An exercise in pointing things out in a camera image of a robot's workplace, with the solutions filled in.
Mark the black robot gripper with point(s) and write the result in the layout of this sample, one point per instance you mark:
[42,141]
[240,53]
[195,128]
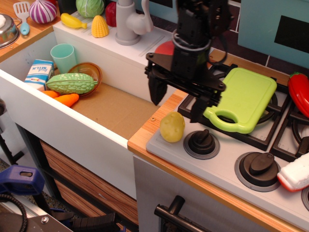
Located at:
[202,84]

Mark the yellow toy potato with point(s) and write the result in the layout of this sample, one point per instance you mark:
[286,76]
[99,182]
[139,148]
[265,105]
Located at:
[172,127]

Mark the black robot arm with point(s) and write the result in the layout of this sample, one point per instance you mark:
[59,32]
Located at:
[199,22]

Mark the red plastic plate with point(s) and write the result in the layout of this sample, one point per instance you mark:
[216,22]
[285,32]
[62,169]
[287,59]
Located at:
[164,48]

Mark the small black stove knob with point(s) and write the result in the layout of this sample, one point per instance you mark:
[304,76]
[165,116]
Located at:
[201,145]

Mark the grey stove top panel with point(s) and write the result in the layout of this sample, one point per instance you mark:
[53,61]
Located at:
[293,207]

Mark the green plastic cutting board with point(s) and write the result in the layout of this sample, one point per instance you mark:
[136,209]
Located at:
[243,102]

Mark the grey toy faucet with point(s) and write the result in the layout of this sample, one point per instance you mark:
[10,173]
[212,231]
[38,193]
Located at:
[130,24]

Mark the black left burner grate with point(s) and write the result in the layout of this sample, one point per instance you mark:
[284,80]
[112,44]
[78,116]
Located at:
[264,130]

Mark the black burner grate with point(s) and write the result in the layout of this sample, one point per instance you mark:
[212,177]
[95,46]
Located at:
[264,130]
[292,140]

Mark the orange translucent bowl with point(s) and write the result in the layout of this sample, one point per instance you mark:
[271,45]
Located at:
[90,69]

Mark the yellow toy corn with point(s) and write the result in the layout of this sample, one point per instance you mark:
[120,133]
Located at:
[99,27]

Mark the red toy bell pepper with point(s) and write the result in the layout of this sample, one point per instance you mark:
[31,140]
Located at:
[110,13]

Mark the large black stove knob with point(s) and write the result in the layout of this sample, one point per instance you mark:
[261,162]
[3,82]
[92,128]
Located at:
[258,171]

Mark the orange toy carrot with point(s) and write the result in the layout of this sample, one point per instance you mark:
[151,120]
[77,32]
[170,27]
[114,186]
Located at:
[51,93]
[68,99]

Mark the green toy bitter gourd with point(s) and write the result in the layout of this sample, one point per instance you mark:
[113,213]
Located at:
[68,83]

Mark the black right burner grate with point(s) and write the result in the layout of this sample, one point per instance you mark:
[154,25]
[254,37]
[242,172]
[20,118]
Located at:
[292,140]

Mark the red toy chili pepper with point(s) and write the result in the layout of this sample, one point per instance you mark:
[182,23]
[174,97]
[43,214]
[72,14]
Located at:
[298,86]

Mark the teal plastic cup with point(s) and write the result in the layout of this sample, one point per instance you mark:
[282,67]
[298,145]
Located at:
[64,57]

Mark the green toy cabbage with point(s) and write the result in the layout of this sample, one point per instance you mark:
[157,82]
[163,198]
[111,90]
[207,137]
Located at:
[90,8]

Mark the yellow toy banana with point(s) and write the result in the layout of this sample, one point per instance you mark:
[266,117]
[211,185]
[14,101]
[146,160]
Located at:
[72,22]

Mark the toy milk carton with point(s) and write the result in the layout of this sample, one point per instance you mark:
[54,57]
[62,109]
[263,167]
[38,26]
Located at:
[39,74]

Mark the white red toy bottle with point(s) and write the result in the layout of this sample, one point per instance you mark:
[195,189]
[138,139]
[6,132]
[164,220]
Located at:
[295,175]

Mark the purple striped toy onion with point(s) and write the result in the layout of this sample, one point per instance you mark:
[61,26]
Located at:
[42,11]

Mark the white blue toy spatula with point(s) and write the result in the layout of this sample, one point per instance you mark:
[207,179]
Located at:
[21,10]

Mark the metal pot with lid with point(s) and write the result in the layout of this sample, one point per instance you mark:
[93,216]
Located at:
[9,30]

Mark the blue clamp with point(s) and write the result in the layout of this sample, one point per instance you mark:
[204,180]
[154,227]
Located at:
[21,180]

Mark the black oven door handle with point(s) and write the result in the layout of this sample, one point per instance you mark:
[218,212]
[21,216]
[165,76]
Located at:
[171,221]

